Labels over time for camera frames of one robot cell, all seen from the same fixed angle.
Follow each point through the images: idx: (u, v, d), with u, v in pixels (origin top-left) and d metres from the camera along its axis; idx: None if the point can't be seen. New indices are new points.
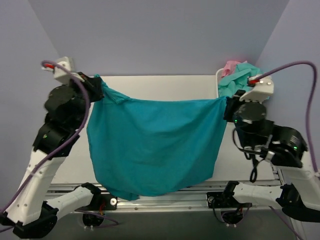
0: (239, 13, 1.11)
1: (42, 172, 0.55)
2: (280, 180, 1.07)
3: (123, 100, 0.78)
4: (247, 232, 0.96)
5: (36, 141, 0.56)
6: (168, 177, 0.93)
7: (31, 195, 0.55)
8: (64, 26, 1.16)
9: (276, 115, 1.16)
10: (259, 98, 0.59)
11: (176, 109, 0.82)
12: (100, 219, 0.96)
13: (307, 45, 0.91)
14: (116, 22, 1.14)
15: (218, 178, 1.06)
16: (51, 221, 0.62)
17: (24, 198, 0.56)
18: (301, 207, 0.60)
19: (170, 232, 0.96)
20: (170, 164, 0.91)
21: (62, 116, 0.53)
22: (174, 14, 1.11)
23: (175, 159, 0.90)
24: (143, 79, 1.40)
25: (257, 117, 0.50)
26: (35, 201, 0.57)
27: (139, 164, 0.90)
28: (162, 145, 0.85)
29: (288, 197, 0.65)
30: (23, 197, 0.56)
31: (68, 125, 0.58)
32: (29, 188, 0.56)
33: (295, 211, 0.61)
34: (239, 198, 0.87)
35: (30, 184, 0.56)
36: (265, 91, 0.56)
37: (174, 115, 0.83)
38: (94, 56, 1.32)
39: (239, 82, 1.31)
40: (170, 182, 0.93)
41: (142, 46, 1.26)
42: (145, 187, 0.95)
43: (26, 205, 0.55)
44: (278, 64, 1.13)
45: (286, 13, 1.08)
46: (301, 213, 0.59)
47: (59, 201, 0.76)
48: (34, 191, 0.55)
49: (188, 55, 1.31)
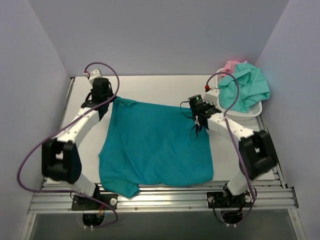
0: (239, 13, 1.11)
1: (89, 116, 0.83)
2: (280, 180, 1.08)
3: (132, 103, 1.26)
4: (248, 232, 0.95)
5: (83, 105, 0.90)
6: (169, 168, 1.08)
7: (81, 127, 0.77)
8: (65, 27, 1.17)
9: (276, 115, 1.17)
10: (213, 100, 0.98)
11: (166, 110, 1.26)
12: (100, 219, 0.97)
13: (307, 47, 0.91)
14: (116, 23, 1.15)
15: (218, 179, 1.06)
16: (77, 167, 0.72)
17: (74, 128, 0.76)
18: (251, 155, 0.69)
19: (171, 232, 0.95)
20: (169, 154, 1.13)
21: (102, 90, 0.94)
22: (175, 15, 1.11)
23: (172, 148, 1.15)
24: (145, 79, 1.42)
25: (194, 96, 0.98)
26: (80, 133, 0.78)
27: (145, 154, 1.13)
28: (161, 135, 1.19)
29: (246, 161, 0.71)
30: (73, 128, 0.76)
31: (103, 99, 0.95)
32: (78, 124, 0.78)
33: (254, 160, 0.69)
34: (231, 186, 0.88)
35: (79, 122, 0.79)
36: (212, 93, 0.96)
37: (166, 115, 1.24)
38: (95, 57, 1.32)
39: (239, 81, 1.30)
40: (173, 172, 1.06)
41: (142, 47, 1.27)
42: (152, 178, 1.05)
43: (76, 131, 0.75)
44: (278, 65, 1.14)
45: (286, 14, 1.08)
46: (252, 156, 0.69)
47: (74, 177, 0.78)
48: (84, 124, 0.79)
49: (189, 56, 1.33)
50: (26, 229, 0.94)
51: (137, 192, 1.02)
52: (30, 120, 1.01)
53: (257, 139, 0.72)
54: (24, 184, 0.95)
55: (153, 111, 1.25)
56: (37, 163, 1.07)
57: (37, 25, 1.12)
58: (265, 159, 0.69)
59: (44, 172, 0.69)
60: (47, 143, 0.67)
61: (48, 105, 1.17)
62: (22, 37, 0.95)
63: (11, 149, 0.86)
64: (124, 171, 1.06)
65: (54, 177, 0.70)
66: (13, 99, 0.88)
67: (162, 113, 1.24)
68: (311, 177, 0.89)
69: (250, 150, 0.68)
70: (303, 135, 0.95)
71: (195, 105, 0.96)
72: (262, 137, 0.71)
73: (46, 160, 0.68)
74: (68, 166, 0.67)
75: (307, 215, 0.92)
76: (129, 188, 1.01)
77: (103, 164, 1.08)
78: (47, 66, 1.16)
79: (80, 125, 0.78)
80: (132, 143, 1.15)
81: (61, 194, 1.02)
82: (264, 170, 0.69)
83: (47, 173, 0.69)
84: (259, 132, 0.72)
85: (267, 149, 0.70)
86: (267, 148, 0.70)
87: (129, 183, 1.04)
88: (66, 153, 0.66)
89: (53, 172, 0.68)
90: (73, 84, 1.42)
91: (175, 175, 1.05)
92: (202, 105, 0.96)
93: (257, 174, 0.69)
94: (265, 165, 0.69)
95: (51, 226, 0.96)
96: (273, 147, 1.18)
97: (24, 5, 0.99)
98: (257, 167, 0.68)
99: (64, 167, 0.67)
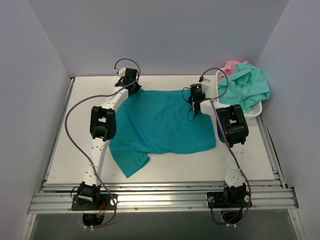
0: (239, 13, 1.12)
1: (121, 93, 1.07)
2: (280, 180, 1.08)
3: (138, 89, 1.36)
4: (248, 232, 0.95)
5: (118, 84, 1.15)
6: (174, 142, 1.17)
7: (117, 98, 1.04)
8: (65, 27, 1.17)
9: (276, 114, 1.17)
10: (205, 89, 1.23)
11: (167, 96, 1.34)
12: (100, 219, 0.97)
13: (307, 47, 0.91)
14: (116, 24, 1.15)
15: (219, 178, 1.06)
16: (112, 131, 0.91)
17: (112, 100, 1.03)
18: (222, 114, 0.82)
19: (171, 232, 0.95)
20: (173, 130, 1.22)
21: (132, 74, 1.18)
22: (174, 15, 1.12)
23: (175, 126, 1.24)
24: (144, 79, 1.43)
25: (195, 85, 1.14)
26: (117, 104, 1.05)
27: (153, 130, 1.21)
28: (166, 114, 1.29)
29: (225, 124, 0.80)
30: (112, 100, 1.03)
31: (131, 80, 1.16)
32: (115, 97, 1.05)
33: (224, 117, 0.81)
34: (227, 178, 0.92)
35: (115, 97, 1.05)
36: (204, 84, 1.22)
37: (167, 99, 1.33)
38: (95, 58, 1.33)
39: (239, 82, 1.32)
40: (178, 146, 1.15)
41: (142, 47, 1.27)
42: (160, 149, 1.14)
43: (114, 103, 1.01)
44: (278, 65, 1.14)
45: (285, 14, 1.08)
46: (225, 114, 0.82)
47: (101, 149, 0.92)
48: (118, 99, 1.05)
49: (188, 57, 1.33)
50: (26, 228, 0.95)
51: (149, 159, 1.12)
52: (31, 120, 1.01)
53: (232, 111, 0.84)
54: (24, 184, 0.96)
55: (158, 96, 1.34)
56: (38, 162, 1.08)
57: (38, 26, 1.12)
58: (238, 128, 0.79)
59: (90, 129, 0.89)
60: (94, 109, 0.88)
61: (48, 105, 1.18)
62: (22, 38, 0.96)
63: (11, 150, 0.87)
64: (133, 145, 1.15)
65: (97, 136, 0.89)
66: (13, 99, 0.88)
67: (163, 97, 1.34)
68: (311, 177, 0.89)
69: (225, 113, 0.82)
70: (302, 135, 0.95)
71: (195, 92, 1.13)
72: (235, 109, 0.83)
73: (94, 122, 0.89)
74: (109, 126, 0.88)
75: (307, 216, 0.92)
76: (141, 157, 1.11)
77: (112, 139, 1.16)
78: (47, 66, 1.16)
79: (116, 98, 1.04)
80: (140, 122, 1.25)
81: (61, 194, 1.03)
82: (237, 137, 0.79)
83: (93, 129, 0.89)
84: (234, 105, 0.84)
85: (240, 119, 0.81)
86: (239, 118, 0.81)
87: (140, 154, 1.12)
88: (109, 117, 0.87)
89: (98, 130, 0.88)
90: (73, 84, 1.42)
91: (182, 144, 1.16)
92: (201, 94, 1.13)
93: (231, 139, 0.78)
94: (237, 133, 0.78)
95: (50, 227, 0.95)
96: (273, 147, 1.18)
97: (23, 5, 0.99)
98: (229, 133, 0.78)
99: (107, 126, 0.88)
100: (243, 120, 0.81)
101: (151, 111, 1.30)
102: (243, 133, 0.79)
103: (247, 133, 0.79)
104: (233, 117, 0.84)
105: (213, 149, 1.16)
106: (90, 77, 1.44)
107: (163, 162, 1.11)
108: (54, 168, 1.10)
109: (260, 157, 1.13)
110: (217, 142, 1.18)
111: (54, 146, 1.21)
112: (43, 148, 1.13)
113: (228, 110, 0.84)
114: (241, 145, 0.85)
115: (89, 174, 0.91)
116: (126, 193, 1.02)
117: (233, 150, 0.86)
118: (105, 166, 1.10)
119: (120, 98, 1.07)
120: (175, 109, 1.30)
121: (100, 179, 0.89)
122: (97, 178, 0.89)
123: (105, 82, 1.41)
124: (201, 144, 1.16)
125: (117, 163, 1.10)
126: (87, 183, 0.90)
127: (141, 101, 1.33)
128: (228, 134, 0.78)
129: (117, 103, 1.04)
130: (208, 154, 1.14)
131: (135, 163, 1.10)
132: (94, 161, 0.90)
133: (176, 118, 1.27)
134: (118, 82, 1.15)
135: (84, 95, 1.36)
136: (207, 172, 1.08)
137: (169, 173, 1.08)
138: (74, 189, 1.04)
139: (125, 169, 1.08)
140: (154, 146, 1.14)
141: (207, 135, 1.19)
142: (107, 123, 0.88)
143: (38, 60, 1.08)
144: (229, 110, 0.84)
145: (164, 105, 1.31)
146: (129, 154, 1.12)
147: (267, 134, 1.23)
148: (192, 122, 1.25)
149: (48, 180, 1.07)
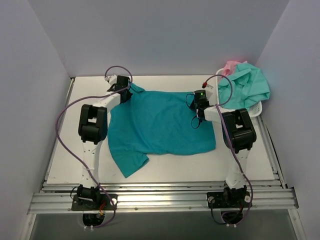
0: (239, 13, 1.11)
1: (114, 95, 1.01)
2: (280, 181, 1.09)
3: (140, 89, 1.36)
4: (248, 233, 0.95)
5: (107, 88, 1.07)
6: (174, 143, 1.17)
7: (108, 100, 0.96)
8: (65, 27, 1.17)
9: (276, 114, 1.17)
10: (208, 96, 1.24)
11: (169, 96, 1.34)
12: (100, 219, 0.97)
13: (307, 47, 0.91)
14: (116, 24, 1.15)
15: (218, 179, 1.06)
16: (101, 132, 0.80)
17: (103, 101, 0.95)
18: (227, 119, 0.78)
19: (170, 232, 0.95)
20: (173, 131, 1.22)
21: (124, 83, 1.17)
22: (174, 15, 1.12)
23: (175, 127, 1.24)
24: (144, 79, 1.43)
25: (199, 92, 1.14)
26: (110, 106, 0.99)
27: (152, 131, 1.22)
28: (166, 115, 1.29)
29: (231, 129, 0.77)
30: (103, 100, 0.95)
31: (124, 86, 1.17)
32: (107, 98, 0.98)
33: (230, 121, 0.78)
34: (229, 181, 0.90)
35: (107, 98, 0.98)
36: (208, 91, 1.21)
37: (169, 100, 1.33)
38: (94, 58, 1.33)
39: (239, 82, 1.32)
40: (177, 147, 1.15)
41: (142, 47, 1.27)
42: (158, 150, 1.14)
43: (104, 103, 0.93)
44: (278, 65, 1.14)
45: (285, 14, 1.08)
46: (231, 118, 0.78)
47: (93, 153, 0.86)
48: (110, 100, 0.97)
49: (188, 57, 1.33)
50: (26, 228, 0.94)
51: (147, 160, 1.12)
52: (31, 120, 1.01)
53: (238, 115, 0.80)
54: (24, 184, 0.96)
55: (159, 96, 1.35)
56: (38, 163, 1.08)
57: (38, 25, 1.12)
58: (245, 133, 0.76)
59: (79, 131, 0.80)
60: (84, 106, 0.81)
61: (48, 105, 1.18)
62: (22, 38, 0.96)
63: (11, 150, 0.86)
64: (132, 144, 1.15)
65: (86, 136, 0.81)
66: (13, 99, 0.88)
67: (165, 98, 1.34)
68: (312, 177, 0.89)
69: (232, 119, 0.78)
70: (301, 135, 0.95)
71: (199, 99, 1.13)
72: (241, 113, 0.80)
73: (83, 120, 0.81)
74: (100, 124, 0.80)
75: (307, 215, 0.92)
76: (140, 157, 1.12)
77: (111, 139, 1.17)
78: (47, 66, 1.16)
79: (108, 99, 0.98)
80: (141, 122, 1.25)
81: (61, 194, 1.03)
82: (244, 143, 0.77)
83: (82, 131, 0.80)
84: (240, 109, 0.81)
85: (246, 123, 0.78)
86: (246, 122, 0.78)
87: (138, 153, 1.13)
88: (101, 114, 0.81)
89: (87, 131, 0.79)
90: (73, 84, 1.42)
91: (182, 144, 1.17)
92: (205, 100, 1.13)
93: (237, 144, 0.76)
94: (244, 139, 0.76)
95: (50, 226, 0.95)
96: (273, 148, 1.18)
97: (23, 5, 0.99)
98: (236, 138, 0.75)
99: (97, 125, 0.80)
100: (249, 124, 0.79)
101: (152, 111, 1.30)
102: (250, 138, 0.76)
103: (255, 139, 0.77)
104: (239, 122, 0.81)
105: (213, 151, 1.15)
106: (90, 77, 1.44)
107: (163, 161, 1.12)
108: (54, 168, 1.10)
109: (260, 157, 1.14)
110: (217, 143, 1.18)
111: (54, 145, 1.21)
112: (43, 148, 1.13)
113: (234, 114, 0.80)
114: (247, 150, 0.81)
115: (86, 177, 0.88)
116: (126, 194, 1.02)
117: (238, 155, 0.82)
118: (105, 167, 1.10)
119: (113, 100, 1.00)
120: (176, 109, 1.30)
121: (96, 183, 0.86)
122: (94, 180, 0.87)
123: (105, 82, 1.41)
124: (201, 146, 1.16)
125: (116, 163, 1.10)
126: (84, 186, 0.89)
127: (142, 102, 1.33)
128: (235, 140, 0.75)
129: (109, 104, 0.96)
130: (209, 156, 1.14)
131: (134, 163, 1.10)
132: (89, 165, 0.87)
133: (177, 118, 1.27)
134: (110, 89, 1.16)
135: (84, 95, 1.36)
136: (207, 172, 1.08)
137: (169, 173, 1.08)
138: (74, 189, 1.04)
139: (125, 170, 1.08)
140: (154, 147, 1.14)
141: (207, 137, 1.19)
142: (98, 121, 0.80)
143: (38, 59, 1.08)
144: (235, 114, 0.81)
145: (166, 106, 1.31)
146: (128, 154, 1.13)
147: (267, 134, 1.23)
148: (192, 123, 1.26)
149: (48, 180, 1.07)
